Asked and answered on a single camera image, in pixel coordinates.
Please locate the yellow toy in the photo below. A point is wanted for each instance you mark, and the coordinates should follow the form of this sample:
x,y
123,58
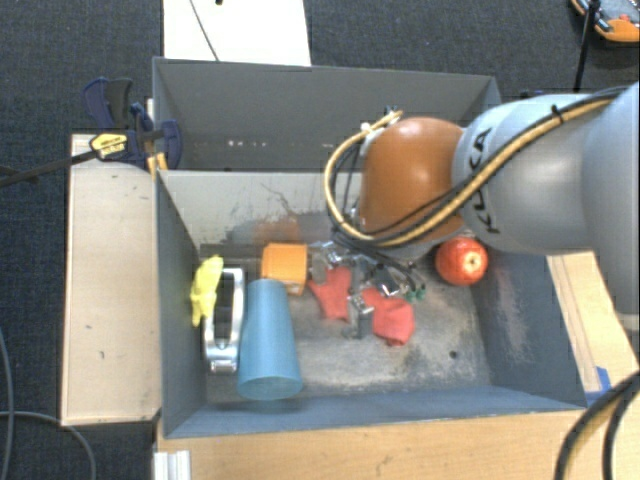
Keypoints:
x,y
205,288

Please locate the grey metal bin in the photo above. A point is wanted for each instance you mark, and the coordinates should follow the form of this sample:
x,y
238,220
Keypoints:
x,y
350,363

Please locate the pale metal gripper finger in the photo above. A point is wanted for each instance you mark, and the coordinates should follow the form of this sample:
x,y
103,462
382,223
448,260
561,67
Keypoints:
x,y
318,268
361,324

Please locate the pale wood board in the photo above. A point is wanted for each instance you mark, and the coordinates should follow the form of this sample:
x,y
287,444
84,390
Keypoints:
x,y
110,288

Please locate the red cloth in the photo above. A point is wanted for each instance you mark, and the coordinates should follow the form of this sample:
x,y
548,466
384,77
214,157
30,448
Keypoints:
x,y
395,320

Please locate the red apple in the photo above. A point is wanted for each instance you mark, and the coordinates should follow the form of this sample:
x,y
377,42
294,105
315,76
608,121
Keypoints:
x,y
460,263

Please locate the orange plastic cup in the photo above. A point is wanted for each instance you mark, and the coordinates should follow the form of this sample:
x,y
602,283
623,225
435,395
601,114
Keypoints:
x,y
282,264

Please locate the silver metal tool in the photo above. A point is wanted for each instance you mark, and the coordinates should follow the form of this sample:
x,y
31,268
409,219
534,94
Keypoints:
x,y
224,348

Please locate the blue plastic cup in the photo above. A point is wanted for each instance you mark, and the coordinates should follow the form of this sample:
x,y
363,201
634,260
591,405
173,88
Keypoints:
x,y
267,338

